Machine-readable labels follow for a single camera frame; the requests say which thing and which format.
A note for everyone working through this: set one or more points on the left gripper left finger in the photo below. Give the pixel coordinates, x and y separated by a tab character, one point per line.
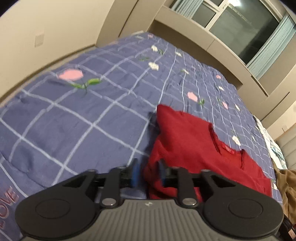
70	207

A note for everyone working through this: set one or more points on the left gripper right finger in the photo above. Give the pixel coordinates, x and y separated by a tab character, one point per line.
227	207

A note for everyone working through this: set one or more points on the red knit sweater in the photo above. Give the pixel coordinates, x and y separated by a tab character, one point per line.
190	142

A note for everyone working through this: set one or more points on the light blue white clothes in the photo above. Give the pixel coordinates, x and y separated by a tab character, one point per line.
274	150

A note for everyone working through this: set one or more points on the blue plaid floral quilt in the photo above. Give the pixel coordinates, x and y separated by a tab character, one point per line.
98	112

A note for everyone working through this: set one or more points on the light blue right curtain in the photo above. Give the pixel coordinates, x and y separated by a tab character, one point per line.
272	48

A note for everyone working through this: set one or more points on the light blue curtain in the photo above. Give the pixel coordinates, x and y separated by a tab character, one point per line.
186	8
272	48

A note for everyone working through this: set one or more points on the light blue left curtain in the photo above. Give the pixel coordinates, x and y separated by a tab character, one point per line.
186	8

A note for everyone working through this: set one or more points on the beige wall cabinet unit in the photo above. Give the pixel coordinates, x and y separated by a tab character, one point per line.
271	98

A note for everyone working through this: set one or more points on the white wall socket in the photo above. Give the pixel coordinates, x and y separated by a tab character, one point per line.
39	38

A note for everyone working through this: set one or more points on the window with white frame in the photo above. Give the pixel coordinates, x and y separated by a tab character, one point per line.
243	26

